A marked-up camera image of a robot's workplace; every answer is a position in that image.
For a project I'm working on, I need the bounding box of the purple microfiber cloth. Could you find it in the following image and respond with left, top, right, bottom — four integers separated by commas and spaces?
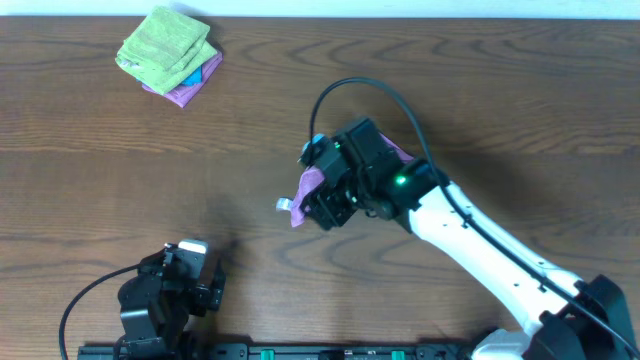
275, 132, 413, 228

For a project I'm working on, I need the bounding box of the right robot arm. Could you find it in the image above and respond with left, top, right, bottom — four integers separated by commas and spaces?
298, 140, 639, 359

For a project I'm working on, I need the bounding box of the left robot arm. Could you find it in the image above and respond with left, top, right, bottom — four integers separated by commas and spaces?
118, 248, 226, 359

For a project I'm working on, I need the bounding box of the purple folded cloth in stack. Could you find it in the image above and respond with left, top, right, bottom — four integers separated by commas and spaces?
163, 53, 223, 108

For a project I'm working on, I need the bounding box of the blue folded cloth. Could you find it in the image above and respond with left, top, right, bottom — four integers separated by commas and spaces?
181, 66, 202, 86

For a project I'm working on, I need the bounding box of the green folded cloth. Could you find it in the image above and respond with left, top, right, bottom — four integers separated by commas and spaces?
115, 6, 218, 95

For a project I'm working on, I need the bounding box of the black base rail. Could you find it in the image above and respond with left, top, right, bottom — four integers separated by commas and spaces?
77, 341, 481, 360

